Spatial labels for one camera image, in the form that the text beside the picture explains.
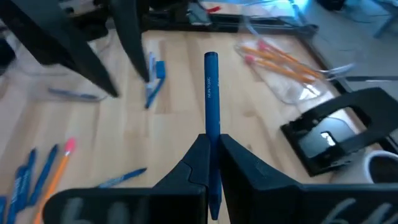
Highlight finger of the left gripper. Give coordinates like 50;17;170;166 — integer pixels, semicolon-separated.
0;0;119;98
110;0;150;83

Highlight pens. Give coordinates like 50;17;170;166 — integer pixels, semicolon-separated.
203;51;223;221

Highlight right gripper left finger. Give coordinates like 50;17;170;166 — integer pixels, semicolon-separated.
42;133;209;224

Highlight black arch stand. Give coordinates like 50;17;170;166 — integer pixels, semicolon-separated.
280;87;398;177

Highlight pale barrel pen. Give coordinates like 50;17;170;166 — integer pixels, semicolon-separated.
146;51;156;100

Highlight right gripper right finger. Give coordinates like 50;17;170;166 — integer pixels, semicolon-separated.
220;134;398;224

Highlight white plant pot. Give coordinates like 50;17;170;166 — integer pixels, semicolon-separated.
362;150;398;185

